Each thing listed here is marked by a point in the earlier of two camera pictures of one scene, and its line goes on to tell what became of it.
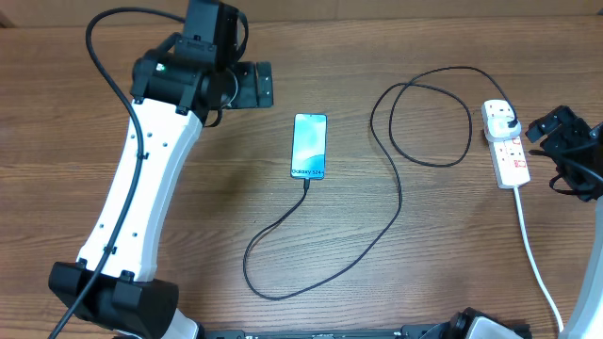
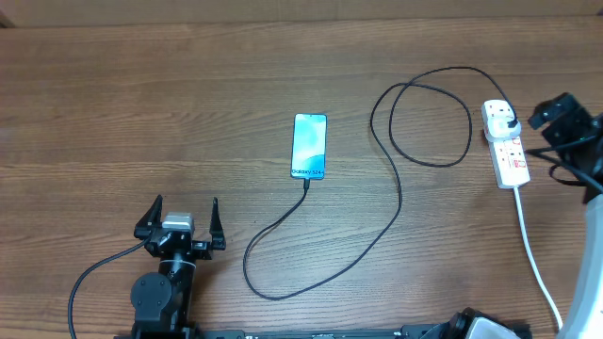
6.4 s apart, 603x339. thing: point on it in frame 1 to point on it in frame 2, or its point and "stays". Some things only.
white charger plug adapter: (497, 130) stays
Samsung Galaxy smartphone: (309, 146) stays
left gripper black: (250, 96) to (203, 250)
